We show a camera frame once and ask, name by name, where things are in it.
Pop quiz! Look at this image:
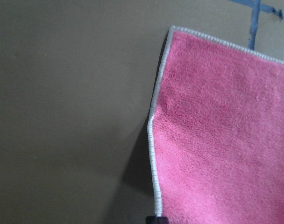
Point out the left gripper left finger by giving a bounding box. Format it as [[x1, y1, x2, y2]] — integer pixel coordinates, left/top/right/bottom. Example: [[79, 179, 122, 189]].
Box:
[[145, 216, 157, 224]]

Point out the pink towel with grey edge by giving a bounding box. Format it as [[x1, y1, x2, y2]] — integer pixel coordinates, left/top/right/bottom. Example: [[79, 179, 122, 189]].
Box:
[[147, 26, 284, 224]]

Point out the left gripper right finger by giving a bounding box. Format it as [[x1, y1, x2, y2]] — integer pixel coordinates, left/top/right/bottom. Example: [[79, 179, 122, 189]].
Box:
[[157, 217, 169, 224]]

